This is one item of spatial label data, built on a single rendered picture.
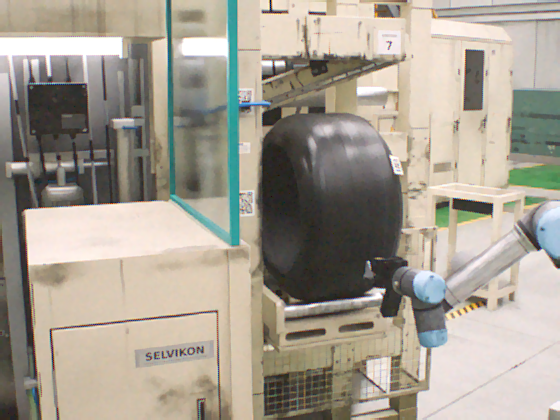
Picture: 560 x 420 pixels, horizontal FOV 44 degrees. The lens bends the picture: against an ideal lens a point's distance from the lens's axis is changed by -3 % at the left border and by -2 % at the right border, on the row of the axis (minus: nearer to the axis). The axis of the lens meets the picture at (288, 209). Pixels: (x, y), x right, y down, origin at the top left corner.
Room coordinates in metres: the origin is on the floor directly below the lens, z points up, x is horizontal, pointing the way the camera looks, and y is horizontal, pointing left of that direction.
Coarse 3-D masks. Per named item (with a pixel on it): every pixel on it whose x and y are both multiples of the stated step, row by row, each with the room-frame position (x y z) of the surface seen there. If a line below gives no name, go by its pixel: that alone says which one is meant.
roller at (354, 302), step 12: (312, 300) 2.01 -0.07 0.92; (324, 300) 2.02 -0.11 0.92; (336, 300) 2.03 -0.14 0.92; (348, 300) 2.04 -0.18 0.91; (360, 300) 2.05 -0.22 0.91; (372, 300) 2.06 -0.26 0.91; (288, 312) 1.96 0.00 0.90; (300, 312) 1.98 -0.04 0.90; (312, 312) 1.99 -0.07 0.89; (324, 312) 2.01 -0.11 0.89
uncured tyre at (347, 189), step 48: (288, 144) 2.04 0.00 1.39; (336, 144) 1.98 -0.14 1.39; (384, 144) 2.04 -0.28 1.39; (288, 192) 2.43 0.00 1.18; (336, 192) 1.89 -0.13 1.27; (384, 192) 1.94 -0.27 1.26; (288, 240) 2.37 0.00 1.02; (336, 240) 1.88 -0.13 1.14; (384, 240) 1.94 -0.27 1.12; (288, 288) 2.05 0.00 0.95; (336, 288) 1.97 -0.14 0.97
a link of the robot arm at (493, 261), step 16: (528, 224) 1.71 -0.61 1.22; (512, 240) 1.72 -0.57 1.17; (528, 240) 1.70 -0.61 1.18; (480, 256) 1.75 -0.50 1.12; (496, 256) 1.73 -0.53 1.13; (512, 256) 1.72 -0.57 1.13; (464, 272) 1.75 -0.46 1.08; (480, 272) 1.73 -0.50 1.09; (496, 272) 1.73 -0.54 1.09; (448, 288) 1.75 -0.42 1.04; (464, 288) 1.74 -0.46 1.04; (480, 288) 1.75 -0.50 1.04; (448, 304) 1.75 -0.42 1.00
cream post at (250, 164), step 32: (256, 0) 2.01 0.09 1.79; (256, 32) 2.01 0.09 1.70; (256, 64) 2.01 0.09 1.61; (256, 96) 2.01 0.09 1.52; (256, 128) 2.01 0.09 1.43; (256, 160) 2.01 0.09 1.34; (256, 192) 2.01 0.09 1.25; (256, 224) 2.01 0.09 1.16; (256, 256) 2.01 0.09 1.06; (256, 288) 2.01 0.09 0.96; (256, 320) 2.01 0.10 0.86; (256, 352) 2.01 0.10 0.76; (256, 384) 2.01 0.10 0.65; (256, 416) 2.01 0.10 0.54
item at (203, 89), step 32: (192, 0) 1.54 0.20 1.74; (224, 0) 1.31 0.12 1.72; (192, 32) 1.54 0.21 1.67; (224, 32) 1.31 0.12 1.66; (192, 64) 1.55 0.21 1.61; (224, 64) 1.31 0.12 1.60; (192, 96) 1.55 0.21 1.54; (224, 96) 1.31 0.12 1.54; (192, 128) 1.56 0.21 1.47; (224, 128) 1.32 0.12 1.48; (192, 160) 1.56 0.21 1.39; (224, 160) 1.32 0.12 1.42; (192, 192) 1.57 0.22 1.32; (224, 192) 1.32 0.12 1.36; (224, 224) 1.33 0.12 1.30
